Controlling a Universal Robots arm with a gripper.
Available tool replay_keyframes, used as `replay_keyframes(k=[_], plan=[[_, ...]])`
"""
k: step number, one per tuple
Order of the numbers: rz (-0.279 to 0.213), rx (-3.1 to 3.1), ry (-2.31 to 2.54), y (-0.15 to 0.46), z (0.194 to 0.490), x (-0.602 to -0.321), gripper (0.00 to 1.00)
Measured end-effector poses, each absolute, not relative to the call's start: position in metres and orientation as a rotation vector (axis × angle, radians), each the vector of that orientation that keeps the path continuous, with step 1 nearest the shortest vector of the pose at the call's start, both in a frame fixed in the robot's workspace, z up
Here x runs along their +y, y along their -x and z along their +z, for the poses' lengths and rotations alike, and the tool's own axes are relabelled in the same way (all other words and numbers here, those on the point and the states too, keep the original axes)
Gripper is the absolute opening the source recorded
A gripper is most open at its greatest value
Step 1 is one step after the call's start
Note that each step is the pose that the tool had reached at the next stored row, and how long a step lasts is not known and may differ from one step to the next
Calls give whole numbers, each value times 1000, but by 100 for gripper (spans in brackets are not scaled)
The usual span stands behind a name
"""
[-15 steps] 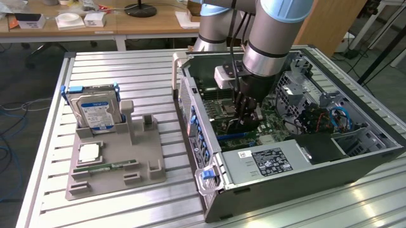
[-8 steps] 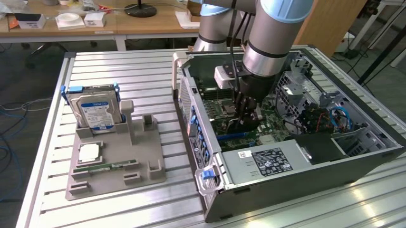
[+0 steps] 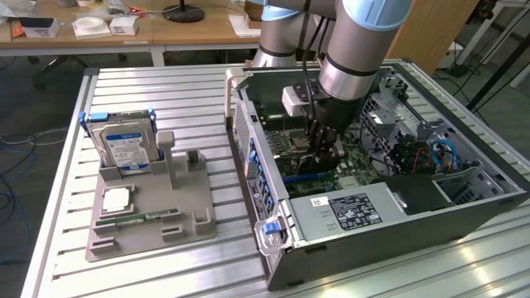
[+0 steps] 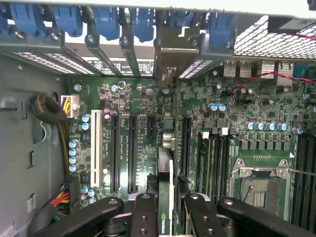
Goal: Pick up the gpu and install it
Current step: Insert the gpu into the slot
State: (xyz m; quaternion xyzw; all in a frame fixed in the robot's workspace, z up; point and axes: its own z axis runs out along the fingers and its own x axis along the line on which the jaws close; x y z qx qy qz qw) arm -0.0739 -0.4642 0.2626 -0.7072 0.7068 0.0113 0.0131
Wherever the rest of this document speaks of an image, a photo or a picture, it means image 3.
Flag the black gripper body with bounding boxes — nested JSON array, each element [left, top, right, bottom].
[[308, 97, 363, 137]]

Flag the graphics card with metal bracket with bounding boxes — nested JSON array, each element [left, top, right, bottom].
[[288, 139, 347, 176]]

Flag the CPU socket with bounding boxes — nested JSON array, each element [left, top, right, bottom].
[[284, 127, 312, 153]]

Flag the green motherboard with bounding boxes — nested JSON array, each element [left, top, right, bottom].
[[259, 107, 387, 199]]

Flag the blue expansion slot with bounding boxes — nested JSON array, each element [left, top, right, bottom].
[[283, 173, 323, 185]]

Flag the metal disk bay cage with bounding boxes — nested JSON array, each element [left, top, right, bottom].
[[359, 76, 449, 153]]

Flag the grey power supply unit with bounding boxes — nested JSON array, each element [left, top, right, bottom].
[[288, 181, 409, 242]]

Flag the blue case latch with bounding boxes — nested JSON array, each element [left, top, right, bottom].
[[262, 221, 283, 237]]

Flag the wooden cabinet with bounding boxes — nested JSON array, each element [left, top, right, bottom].
[[383, 0, 482, 76]]

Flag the open black PC case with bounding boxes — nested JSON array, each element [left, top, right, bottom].
[[223, 60, 530, 292]]

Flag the white paper stack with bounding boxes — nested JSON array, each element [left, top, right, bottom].
[[228, 14, 263, 38]]

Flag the wooden desk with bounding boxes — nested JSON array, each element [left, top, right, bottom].
[[0, 0, 266, 68]]

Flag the hard disk in blue caddy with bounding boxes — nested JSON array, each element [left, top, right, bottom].
[[77, 107, 160, 176]]

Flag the grey parts rack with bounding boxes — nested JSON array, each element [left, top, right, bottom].
[[84, 130, 219, 263]]

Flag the black lamp base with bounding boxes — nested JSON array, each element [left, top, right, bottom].
[[162, 0, 206, 24]]

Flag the green RAM stick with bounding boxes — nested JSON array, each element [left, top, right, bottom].
[[96, 208, 182, 225]]

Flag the silver CPU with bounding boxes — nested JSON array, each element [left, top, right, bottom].
[[101, 187, 135, 214]]

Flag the plain white box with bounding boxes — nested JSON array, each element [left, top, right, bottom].
[[108, 16, 140, 36]]

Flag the white box with round hollow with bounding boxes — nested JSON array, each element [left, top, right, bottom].
[[71, 17, 113, 40]]

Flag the black office chair base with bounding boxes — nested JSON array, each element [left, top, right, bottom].
[[27, 54, 91, 91]]

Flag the white box with black lid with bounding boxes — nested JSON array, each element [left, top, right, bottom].
[[19, 17, 61, 38]]

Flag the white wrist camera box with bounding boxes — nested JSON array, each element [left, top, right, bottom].
[[280, 86, 312, 118]]

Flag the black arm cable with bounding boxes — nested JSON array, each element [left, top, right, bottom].
[[299, 0, 332, 125]]

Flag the red and black wires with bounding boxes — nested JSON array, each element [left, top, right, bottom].
[[414, 147, 433, 171]]

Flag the blue wire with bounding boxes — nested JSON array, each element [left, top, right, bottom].
[[429, 139, 463, 173]]

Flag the white table frame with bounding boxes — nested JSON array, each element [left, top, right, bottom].
[[455, 0, 530, 88]]

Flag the blue cables on floor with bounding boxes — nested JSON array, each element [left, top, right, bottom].
[[0, 136, 39, 265]]

